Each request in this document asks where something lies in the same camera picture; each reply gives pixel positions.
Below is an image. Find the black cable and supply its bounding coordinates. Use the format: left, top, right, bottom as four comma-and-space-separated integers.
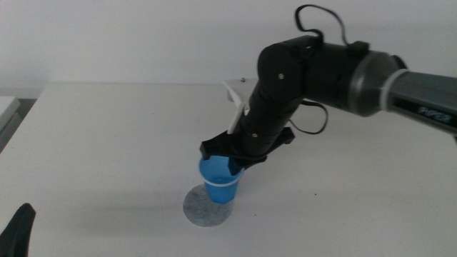
288, 100, 330, 136
293, 4, 349, 47

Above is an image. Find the blue plastic cup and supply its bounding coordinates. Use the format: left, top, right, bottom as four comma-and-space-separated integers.
198, 155, 246, 205

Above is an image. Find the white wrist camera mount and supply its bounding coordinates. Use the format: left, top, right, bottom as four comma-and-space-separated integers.
221, 81, 251, 136

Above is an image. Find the grey round cup mat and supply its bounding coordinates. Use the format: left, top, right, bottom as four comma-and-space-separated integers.
182, 183, 234, 228

